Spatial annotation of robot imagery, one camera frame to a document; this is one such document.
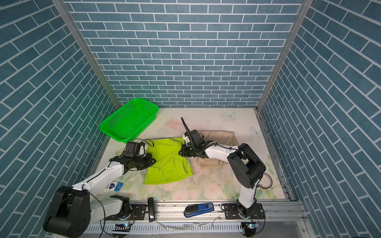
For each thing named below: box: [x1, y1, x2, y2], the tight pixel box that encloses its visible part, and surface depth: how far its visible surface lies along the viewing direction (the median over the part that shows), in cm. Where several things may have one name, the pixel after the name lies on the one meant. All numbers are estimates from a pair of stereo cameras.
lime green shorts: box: [144, 137, 194, 185], surface depth 86 cm
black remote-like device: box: [147, 197, 156, 223], surface depth 74 cm
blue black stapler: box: [183, 202, 215, 218], surface depth 74 cm
